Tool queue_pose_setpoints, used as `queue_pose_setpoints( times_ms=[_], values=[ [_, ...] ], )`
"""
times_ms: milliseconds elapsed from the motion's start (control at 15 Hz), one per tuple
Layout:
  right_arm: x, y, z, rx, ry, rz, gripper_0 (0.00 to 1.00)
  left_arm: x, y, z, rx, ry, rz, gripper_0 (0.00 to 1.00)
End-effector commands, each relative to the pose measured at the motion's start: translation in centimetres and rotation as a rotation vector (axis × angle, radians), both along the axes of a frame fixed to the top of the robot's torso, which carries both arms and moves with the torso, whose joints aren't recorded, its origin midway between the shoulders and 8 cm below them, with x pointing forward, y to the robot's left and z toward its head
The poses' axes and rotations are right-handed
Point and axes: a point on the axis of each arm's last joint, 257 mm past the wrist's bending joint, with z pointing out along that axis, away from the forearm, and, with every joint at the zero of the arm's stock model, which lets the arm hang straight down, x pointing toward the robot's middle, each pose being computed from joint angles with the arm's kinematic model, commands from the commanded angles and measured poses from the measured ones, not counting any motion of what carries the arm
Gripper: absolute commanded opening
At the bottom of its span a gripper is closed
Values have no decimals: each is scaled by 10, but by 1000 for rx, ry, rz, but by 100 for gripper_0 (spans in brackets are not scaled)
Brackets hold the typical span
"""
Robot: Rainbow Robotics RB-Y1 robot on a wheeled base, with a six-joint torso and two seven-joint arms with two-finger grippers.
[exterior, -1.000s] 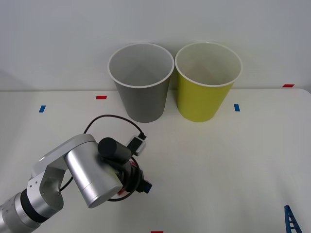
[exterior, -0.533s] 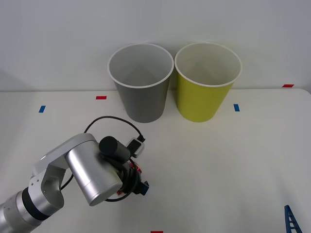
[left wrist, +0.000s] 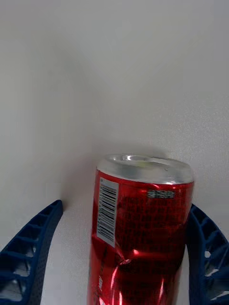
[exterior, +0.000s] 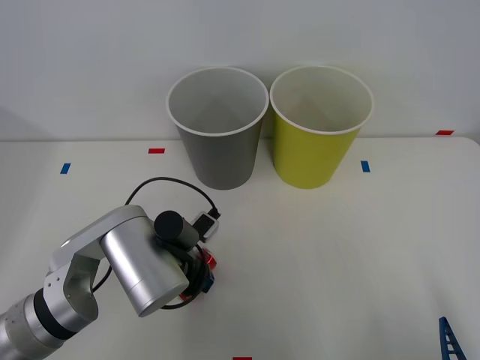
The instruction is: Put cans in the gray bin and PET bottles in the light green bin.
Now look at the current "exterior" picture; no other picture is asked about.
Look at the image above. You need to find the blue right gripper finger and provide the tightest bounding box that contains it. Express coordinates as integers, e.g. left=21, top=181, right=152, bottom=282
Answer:
left=439, top=316, right=468, bottom=360

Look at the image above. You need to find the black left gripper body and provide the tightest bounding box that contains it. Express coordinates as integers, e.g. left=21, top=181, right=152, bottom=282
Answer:
left=164, top=241, right=211, bottom=299

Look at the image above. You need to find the red drink can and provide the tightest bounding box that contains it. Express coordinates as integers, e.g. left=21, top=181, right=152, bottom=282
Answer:
left=178, top=251, right=219, bottom=302

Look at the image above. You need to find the grey plastic bin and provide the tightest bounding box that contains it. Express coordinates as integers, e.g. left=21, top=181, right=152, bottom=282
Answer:
left=166, top=66, right=270, bottom=191

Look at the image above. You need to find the yellow-green plastic bin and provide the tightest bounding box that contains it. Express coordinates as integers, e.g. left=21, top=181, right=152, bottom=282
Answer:
left=269, top=64, right=376, bottom=190

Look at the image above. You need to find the pale grey left wrist camera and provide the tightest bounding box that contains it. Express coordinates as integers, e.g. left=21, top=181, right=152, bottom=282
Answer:
left=192, top=211, right=221, bottom=242

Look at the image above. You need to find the black left camera cable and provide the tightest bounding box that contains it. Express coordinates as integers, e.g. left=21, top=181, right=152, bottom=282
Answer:
left=91, top=176, right=222, bottom=311

